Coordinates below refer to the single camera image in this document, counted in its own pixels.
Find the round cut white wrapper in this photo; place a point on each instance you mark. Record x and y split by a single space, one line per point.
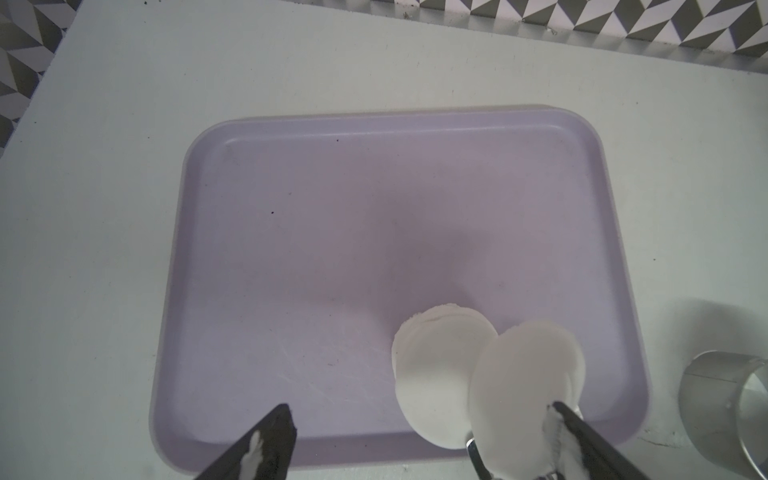
520 373

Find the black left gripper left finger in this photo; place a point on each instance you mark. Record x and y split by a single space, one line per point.
263 453

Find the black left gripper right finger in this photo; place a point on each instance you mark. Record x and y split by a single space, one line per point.
577 451

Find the stack of white dumpling wrappers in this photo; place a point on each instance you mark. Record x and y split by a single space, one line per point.
434 354

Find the purple plastic tray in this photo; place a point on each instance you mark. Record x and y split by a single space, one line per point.
303 243

